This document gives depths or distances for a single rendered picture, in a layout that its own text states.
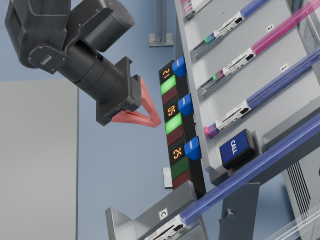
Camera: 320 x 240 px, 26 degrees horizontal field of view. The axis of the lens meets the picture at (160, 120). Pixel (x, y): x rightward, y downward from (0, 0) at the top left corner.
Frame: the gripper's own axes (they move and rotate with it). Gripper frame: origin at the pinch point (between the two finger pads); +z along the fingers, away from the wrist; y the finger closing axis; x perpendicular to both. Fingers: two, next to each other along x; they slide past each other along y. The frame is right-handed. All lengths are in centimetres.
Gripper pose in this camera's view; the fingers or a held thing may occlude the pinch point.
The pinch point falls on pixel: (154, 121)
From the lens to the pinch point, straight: 105.3
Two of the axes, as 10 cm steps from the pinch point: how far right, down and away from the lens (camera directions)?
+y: -0.6, -6.5, 7.6
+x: -7.3, 5.5, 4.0
